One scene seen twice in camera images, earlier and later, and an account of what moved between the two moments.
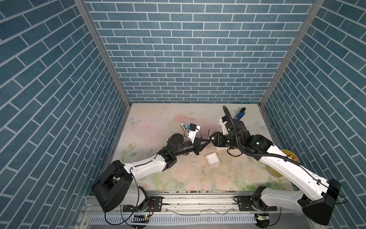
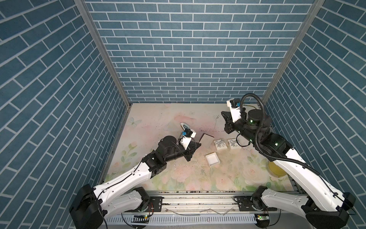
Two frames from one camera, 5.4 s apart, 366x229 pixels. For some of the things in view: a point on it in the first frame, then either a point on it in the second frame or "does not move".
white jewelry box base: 213,159 does not move
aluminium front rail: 209,205 does not move
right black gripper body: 223,140 -> 231,127
